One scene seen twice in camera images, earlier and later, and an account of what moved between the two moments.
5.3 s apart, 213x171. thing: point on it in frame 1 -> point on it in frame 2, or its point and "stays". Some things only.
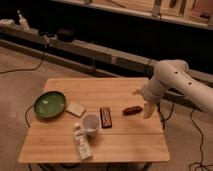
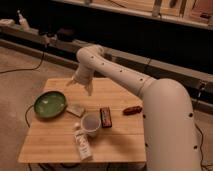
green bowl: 50,104 stays
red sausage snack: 132,110 stays
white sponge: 76,108 stays
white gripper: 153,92 -> 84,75
